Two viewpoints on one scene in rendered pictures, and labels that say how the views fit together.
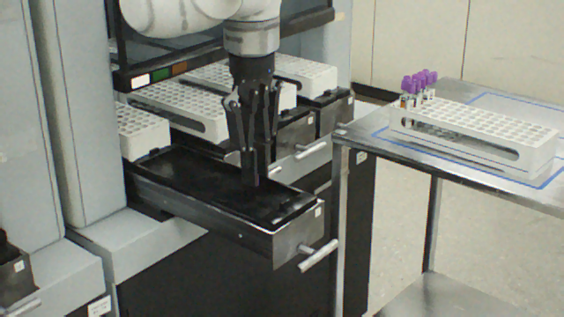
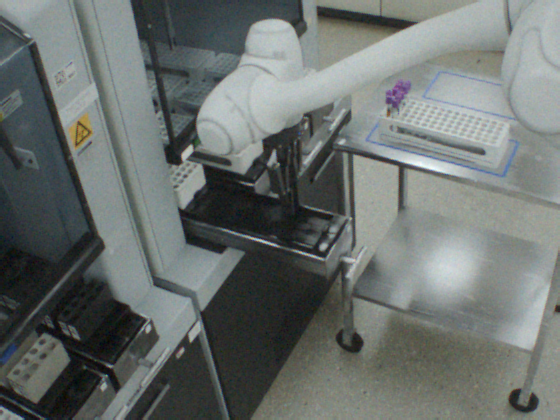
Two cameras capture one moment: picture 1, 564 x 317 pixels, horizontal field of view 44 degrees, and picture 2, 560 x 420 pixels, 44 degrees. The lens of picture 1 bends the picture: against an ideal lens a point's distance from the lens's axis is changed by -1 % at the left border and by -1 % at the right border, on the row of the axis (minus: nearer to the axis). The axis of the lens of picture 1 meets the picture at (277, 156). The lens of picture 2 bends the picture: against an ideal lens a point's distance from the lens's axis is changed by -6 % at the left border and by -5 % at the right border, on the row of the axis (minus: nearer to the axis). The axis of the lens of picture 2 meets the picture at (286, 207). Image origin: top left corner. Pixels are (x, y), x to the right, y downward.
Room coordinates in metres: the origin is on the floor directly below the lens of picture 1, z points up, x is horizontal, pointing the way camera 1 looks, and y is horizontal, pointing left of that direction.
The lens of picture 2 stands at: (-0.08, 0.23, 1.87)
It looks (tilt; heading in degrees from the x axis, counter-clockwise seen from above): 42 degrees down; 351
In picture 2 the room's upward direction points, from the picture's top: 7 degrees counter-clockwise
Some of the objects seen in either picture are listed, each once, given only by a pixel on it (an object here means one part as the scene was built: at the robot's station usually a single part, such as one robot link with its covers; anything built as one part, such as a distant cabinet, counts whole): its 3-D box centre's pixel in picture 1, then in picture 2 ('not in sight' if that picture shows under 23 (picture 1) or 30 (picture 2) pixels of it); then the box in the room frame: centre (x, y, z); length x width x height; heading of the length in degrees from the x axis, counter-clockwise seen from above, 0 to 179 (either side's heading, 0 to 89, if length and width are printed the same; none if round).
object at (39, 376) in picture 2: not in sight; (44, 371); (0.76, 0.58, 0.85); 0.12 x 0.02 x 0.06; 141
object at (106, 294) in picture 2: not in sight; (91, 313); (0.87, 0.48, 0.85); 0.12 x 0.02 x 0.06; 140
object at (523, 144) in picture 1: (469, 132); (443, 130); (1.19, -0.36, 0.85); 0.30 x 0.10 x 0.06; 48
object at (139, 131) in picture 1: (102, 124); (141, 174); (1.29, 0.35, 0.83); 0.30 x 0.10 x 0.06; 50
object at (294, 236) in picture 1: (165, 173); (209, 210); (1.17, 0.21, 0.78); 0.73 x 0.14 x 0.09; 50
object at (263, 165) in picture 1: (260, 160); (292, 192); (1.10, 0.03, 0.84); 0.03 x 0.01 x 0.07; 50
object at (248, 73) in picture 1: (252, 77); (282, 137); (1.09, 0.04, 1.00); 0.08 x 0.07 x 0.09; 140
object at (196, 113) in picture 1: (181, 110); (199, 142); (1.36, 0.20, 0.83); 0.30 x 0.10 x 0.06; 50
